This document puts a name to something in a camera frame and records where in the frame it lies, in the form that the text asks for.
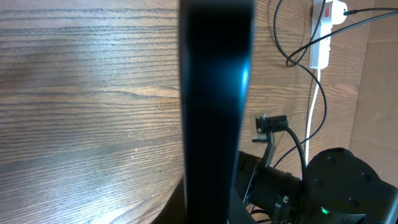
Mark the blue Galaxy smartphone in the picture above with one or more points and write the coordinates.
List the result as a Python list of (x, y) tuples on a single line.
[(215, 41)]

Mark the cardboard panel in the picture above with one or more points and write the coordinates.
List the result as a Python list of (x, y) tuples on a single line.
[(374, 134)]

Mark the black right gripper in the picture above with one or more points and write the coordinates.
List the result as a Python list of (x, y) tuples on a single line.
[(277, 193)]

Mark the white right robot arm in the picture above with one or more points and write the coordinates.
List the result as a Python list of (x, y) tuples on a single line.
[(337, 188)]

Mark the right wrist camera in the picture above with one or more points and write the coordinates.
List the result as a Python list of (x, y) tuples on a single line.
[(263, 129)]

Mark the white charger plug adapter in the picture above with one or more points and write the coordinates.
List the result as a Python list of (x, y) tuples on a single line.
[(334, 12)]

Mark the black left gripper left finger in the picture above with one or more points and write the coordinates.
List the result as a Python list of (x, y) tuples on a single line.
[(174, 210)]

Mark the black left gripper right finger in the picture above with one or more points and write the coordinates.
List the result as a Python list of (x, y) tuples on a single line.
[(238, 213)]

